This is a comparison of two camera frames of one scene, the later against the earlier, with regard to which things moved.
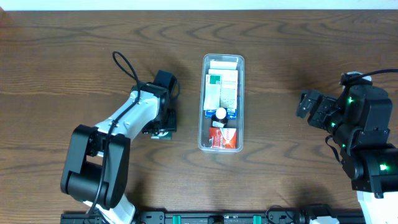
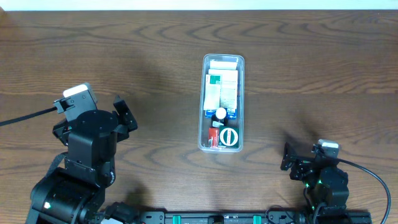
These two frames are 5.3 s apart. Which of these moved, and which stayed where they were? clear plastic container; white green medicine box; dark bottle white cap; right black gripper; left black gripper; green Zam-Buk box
Moved: green Zam-Buk box; right black gripper; left black gripper
Stayed: clear plastic container; dark bottle white cap; white green medicine box
